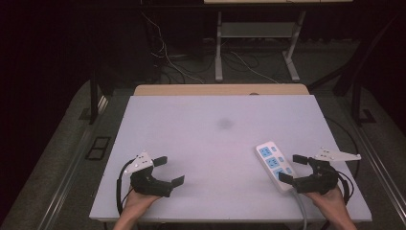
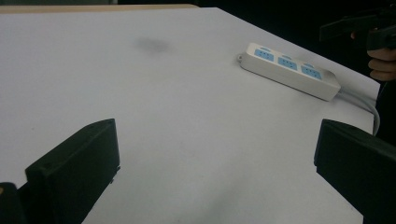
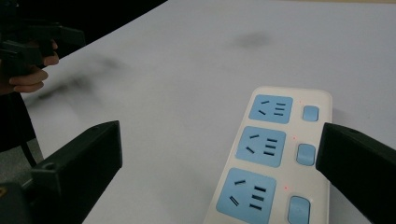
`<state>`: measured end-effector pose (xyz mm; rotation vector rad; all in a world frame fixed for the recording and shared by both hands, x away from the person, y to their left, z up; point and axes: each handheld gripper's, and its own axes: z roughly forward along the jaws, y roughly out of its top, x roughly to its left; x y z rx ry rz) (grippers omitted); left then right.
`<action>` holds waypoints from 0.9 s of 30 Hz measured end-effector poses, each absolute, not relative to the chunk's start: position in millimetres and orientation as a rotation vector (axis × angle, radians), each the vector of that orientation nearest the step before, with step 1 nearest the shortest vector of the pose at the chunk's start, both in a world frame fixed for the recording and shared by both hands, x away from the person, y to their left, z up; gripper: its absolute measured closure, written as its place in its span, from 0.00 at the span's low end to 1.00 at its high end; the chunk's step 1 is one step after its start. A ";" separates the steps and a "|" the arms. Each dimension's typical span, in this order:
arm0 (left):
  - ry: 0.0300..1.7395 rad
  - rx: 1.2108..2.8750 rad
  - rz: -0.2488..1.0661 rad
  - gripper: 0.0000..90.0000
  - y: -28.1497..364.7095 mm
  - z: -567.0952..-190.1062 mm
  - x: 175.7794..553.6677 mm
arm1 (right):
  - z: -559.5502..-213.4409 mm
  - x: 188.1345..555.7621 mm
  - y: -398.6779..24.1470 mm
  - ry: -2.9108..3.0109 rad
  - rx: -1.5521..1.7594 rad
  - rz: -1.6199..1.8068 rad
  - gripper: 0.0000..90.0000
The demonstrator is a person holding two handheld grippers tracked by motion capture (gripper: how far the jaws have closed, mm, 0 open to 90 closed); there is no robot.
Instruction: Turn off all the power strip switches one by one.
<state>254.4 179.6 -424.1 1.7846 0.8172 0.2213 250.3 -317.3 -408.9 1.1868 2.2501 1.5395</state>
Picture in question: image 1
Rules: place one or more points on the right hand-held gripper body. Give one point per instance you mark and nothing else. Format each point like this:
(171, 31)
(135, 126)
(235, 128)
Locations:
(319, 182)

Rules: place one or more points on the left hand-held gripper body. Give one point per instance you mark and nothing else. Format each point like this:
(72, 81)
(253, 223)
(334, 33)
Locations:
(150, 184)

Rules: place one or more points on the white power strip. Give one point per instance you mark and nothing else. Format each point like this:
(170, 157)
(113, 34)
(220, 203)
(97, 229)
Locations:
(271, 163)

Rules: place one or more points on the person's left hand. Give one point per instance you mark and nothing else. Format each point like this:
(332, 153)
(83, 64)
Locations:
(139, 202)

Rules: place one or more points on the person's right hand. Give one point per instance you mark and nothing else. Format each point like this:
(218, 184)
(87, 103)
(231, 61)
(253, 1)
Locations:
(330, 199)

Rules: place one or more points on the white foam board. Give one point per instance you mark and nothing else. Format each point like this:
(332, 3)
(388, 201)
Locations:
(210, 153)

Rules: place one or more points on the grey metal stand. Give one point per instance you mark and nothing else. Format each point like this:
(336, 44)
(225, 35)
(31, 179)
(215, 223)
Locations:
(255, 30)

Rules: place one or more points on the black floor frame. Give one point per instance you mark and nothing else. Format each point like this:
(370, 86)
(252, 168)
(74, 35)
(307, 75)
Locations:
(98, 148)

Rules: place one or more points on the aluminium floor rail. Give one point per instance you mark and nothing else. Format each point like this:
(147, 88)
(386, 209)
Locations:
(68, 172)
(379, 163)

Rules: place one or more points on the black metal post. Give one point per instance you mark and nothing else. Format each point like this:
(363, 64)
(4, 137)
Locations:
(356, 102)
(93, 96)

